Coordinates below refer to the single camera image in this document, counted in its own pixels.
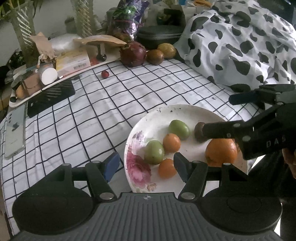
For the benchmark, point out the yellow passion fruit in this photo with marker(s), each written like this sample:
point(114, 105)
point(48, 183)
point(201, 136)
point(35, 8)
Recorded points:
point(168, 50)

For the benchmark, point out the brown passion fruit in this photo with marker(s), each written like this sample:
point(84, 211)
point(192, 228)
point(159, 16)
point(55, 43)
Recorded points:
point(155, 57)

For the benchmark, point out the beige drawstring pouch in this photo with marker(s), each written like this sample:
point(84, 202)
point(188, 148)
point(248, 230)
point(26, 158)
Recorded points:
point(44, 47)

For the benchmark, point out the cow print blanket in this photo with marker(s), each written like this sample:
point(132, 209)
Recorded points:
point(239, 45)

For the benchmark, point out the small brown leather case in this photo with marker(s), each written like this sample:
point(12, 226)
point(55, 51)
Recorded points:
point(32, 84)

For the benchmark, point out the black flat box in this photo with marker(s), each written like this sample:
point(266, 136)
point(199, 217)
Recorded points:
point(50, 97)

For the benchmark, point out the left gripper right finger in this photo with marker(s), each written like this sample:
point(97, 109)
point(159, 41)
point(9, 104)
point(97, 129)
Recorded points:
point(185, 168)

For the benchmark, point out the small red fruit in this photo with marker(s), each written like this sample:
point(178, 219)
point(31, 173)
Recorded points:
point(105, 74)

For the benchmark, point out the white cylinder jar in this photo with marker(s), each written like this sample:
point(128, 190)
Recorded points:
point(47, 74)

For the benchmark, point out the yellow white box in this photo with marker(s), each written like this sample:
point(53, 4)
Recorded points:
point(72, 61)

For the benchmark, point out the black zip case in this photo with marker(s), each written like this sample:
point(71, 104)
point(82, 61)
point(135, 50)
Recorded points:
point(152, 36)

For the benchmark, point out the checkered white tablecloth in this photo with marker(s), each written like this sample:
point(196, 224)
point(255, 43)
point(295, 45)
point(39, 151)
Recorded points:
point(98, 118)

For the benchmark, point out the purple snack bag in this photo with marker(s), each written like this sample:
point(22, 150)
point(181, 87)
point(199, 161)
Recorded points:
point(126, 19)

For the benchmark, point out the large orange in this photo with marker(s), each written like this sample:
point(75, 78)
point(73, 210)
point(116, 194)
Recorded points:
point(220, 151)

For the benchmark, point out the green fruit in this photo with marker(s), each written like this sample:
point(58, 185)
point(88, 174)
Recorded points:
point(154, 152)
point(179, 128)

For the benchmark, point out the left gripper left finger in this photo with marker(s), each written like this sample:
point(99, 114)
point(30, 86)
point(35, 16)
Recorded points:
point(106, 169)

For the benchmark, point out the smartphone light blue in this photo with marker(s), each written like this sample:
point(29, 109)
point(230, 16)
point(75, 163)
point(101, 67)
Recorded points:
point(15, 132)

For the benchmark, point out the red dragon fruit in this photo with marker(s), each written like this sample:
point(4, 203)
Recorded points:
point(133, 54)

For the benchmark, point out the brown paper envelope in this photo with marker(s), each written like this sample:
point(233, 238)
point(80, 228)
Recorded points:
point(101, 39)

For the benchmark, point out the small orange fruit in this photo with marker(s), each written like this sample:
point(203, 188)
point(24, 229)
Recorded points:
point(171, 143)
point(166, 169)

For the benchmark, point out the dark passion fruit on plate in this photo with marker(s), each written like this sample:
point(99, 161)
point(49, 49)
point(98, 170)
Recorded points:
point(198, 133)

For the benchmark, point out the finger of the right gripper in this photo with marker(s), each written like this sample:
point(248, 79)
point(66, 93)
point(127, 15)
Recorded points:
point(254, 96)
point(227, 129)

